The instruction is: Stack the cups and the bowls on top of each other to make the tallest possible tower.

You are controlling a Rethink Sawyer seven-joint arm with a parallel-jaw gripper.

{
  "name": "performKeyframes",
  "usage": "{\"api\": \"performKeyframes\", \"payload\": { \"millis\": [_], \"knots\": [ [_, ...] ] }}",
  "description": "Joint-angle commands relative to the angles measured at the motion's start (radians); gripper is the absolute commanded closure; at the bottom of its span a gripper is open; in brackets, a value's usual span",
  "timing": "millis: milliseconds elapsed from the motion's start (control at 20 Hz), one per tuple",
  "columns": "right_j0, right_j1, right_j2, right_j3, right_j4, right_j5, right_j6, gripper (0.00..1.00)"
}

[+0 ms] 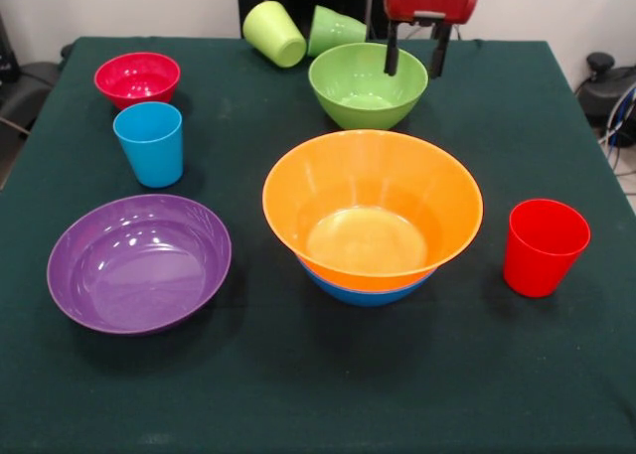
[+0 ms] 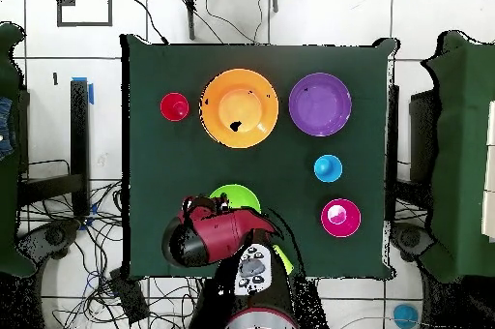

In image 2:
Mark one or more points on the green plastic bowl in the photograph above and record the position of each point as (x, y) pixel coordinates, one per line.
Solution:
(243, 195)

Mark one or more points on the yellow-green plastic cup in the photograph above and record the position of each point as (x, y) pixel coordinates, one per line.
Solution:
(285, 261)

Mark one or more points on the orange plastic bowl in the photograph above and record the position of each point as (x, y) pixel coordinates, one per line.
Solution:
(239, 81)

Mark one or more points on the magenta plastic bowl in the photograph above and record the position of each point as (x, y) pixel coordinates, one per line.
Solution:
(348, 224)

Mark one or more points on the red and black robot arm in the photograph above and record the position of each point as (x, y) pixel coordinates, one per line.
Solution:
(224, 232)

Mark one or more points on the red plastic cup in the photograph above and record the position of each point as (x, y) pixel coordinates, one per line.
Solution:
(170, 102)

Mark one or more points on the black power box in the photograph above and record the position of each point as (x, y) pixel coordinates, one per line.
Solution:
(129, 298)

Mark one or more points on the blue plastic cup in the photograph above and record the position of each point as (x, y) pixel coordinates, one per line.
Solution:
(328, 168)

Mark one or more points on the black metal stand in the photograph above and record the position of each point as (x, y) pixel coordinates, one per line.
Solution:
(79, 131)
(392, 131)

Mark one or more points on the purple plastic bowl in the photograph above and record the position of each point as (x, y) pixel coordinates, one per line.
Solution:
(320, 104)

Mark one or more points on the blue tape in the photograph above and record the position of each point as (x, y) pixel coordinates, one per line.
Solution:
(91, 93)

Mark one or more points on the dark green tablecloth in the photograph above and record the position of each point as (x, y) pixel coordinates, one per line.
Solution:
(270, 62)

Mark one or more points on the black tripod stand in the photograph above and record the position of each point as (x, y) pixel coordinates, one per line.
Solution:
(190, 15)

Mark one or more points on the green cloth covered table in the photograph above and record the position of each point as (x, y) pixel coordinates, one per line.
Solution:
(7, 189)
(464, 151)

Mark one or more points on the blue denim fabric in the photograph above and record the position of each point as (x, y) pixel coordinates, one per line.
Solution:
(5, 127)

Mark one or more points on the blue round floor object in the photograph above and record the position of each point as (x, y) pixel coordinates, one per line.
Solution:
(405, 315)

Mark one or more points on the white box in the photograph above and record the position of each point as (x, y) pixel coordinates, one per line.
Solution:
(490, 174)

